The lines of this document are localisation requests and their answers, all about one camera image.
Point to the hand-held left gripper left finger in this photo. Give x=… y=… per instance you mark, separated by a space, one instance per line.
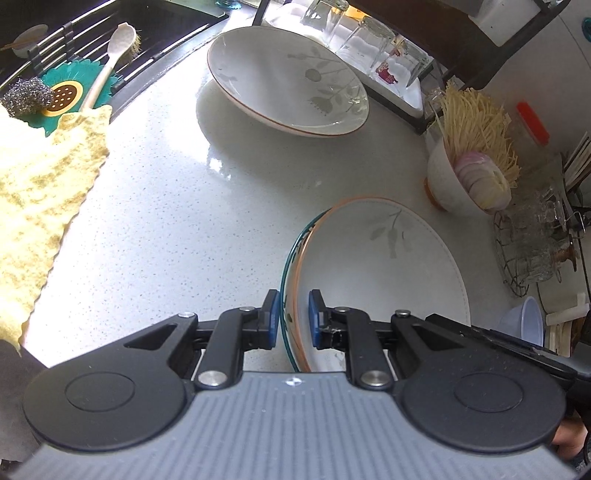
x=272 y=318

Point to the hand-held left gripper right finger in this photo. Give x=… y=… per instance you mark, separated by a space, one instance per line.
x=316 y=318

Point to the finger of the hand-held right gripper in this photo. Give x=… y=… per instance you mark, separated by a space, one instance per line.
x=508 y=348

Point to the teal-rimmed white plate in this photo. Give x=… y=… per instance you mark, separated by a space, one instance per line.
x=287 y=281

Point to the orange-rimmed leaf print plate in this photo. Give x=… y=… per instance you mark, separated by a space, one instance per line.
x=392 y=286

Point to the brown wooden object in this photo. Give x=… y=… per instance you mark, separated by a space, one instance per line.
x=563 y=256

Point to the set of clear glass cups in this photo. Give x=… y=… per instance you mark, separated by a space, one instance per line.
x=531 y=230

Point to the sliced purple onion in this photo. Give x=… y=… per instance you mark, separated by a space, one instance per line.
x=485 y=182

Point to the white bowl orange base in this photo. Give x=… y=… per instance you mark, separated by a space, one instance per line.
x=445 y=184

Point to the bundle of dry noodles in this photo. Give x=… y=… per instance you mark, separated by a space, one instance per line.
x=480 y=124

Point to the clear oil jar red trim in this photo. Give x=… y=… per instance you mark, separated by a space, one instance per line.
x=532 y=122

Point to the white drying tray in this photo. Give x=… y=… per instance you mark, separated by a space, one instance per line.
x=401 y=99

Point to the brown-rimmed leaf print plate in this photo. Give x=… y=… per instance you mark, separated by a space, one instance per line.
x=277 y=83

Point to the yellow dish cloth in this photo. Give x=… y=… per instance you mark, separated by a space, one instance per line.
x=41 y=198

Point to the clear glass red print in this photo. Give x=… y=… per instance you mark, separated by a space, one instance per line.
x=406 y=67

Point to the clear drinking glass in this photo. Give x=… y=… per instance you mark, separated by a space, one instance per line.
x=367 y=41
x=323 y=18

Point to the bristle dish brush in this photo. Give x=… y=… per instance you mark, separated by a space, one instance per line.
x=134 y=48

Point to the teal flower sink strainer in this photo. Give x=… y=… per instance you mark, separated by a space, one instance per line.
x=92 y=74

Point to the white plastic spoon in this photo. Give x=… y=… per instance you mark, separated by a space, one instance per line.
x=108 y=62

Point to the teal glass dish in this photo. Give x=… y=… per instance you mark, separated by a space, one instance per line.
x=228 y=3

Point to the steel wool scrubber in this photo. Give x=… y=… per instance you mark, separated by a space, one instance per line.
x=25 y=94

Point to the black sink drain rack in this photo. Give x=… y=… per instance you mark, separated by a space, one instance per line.
x=69 y=32

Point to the small white dish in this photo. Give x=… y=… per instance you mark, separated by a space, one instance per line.
x=28 y=39

